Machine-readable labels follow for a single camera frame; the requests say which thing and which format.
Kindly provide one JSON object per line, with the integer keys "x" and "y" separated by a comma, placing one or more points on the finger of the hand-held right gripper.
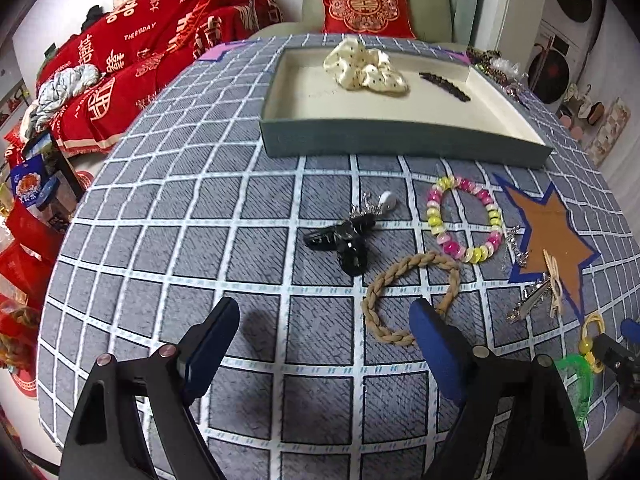
{"x": 620, "y": 360}

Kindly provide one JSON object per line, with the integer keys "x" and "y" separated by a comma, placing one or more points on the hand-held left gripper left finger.
{"x": 210, "y": 355}

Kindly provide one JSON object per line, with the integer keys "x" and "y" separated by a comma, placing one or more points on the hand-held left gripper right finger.
{"x": 440, "y": 355}

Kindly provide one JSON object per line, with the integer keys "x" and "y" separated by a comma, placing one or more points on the green round plastic box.
{"x": 580, "y": 385}

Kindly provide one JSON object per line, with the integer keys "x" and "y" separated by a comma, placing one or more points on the black claw hair clip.
{"x": 345, "y": 245}

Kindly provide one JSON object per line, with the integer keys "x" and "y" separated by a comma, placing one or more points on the silver charm with white bead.
{"x": 386, "y": 202}

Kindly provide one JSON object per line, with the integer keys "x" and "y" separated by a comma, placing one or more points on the grey-green jewelry tray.
{"x": 380, "y": 135}

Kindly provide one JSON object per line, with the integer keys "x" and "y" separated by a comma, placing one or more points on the pile of assorted jewelry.
{"x": 495, "y": 72}

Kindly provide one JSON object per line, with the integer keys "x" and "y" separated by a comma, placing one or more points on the silver hair clip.
{"x": 527, "y": 302}

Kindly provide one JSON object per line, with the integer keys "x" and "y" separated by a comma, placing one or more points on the grey checked tablecloth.
{"x": 200, "y": 220}

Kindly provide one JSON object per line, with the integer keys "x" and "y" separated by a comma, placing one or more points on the orange star with blue border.
{"x": 550, "y": 230}

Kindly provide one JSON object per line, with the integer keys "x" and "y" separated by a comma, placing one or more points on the red gift bag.
{"x": 25, "y": 240}

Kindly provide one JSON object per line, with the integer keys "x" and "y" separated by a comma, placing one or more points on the blue printed bag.
{"x": 35, "y": 185}

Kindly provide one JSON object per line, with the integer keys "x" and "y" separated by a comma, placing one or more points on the dark brown hair clip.
{"x": 445, "y": 86}

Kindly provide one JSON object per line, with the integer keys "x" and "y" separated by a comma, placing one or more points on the cream polka dot scrunchie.
{"x": 365, "y": 67}

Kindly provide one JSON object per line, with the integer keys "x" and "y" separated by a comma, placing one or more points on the pink tape star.
{"x": 461, "y": 58}

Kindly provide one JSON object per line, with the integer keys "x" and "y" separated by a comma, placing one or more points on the purple tape star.
{"x": 220, "y": 52}

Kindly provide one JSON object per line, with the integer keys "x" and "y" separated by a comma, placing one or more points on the grey white twisted cloth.
{"x": 60, "y": 90}

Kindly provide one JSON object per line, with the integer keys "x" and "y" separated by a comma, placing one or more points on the red printed blanket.
{"x": 150, "y": 40}

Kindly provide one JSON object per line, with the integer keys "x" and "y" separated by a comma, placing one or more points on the white washing machine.
{"x": 565, "y": 20}

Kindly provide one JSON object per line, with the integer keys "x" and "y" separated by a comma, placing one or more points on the red embroidered cushion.
{"x": 365, "y": 7}

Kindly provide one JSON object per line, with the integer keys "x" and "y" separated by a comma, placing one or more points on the pale green armchair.
{"x": 310, "y": 0}

